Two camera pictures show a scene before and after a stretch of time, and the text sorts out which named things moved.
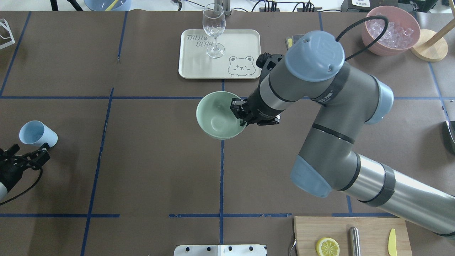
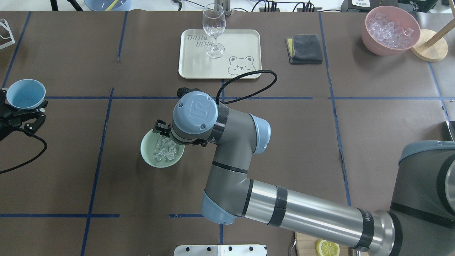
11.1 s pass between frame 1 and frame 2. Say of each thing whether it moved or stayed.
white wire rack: stayed
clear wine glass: stayed
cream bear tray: stayed
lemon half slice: stayed
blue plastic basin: stayed
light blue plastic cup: moved
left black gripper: moved
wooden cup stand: stayed
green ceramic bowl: moved
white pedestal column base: stayed
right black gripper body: moved
